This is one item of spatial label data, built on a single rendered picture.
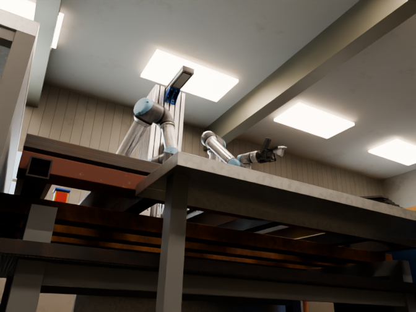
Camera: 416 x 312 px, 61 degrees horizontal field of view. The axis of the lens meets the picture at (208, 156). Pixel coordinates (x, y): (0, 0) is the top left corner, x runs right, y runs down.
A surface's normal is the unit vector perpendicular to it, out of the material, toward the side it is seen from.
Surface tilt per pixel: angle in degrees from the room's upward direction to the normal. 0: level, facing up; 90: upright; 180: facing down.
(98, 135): 90
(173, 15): 180
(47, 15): 180
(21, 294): 90
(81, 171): 90
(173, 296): 90
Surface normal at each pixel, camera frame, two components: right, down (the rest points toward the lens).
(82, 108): 0.48, -0.33
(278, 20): -0.04, 0.92
